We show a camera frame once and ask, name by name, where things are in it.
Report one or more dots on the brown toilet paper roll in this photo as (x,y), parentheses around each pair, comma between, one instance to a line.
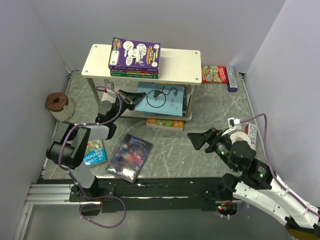
(60,106)

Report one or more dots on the blue 26-Storey Treehouse book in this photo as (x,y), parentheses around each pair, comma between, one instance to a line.
(95,153)

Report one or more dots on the purple comic paperback book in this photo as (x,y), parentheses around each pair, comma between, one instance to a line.
(134,55)

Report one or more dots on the white blue toothpaste box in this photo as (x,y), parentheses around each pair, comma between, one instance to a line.
(232,85)

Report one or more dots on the white two-tier shelf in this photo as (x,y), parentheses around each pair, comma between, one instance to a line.
(177,67)

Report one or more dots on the green Treehouse book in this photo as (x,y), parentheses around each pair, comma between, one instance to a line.
(134,75)

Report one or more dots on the red and white box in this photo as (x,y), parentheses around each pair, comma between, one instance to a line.
(251,131)

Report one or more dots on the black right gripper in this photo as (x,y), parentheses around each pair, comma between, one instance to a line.
(197,138)

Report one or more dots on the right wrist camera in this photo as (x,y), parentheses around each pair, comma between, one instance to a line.
(234,125)

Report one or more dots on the dark purple Crusoe book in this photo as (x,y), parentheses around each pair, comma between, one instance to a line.
(129,158)

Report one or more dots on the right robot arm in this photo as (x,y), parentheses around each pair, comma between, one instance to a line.
(258,184)

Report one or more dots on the Roald Dahl Charlie book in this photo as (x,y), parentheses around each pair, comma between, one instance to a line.
(134,72)

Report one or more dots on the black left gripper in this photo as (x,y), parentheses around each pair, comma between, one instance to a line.
(132,98)

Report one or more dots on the orange Treehouse book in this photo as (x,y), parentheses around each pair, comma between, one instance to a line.
(165,124)

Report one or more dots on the red picture book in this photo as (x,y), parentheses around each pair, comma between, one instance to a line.
(214,74)

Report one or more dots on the black Moon and Sixpence book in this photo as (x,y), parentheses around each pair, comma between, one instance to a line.
(185,100)

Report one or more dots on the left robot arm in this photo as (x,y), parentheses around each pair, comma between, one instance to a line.
(68,145)

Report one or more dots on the light blue cat book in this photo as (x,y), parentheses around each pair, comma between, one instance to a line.
(163,99)

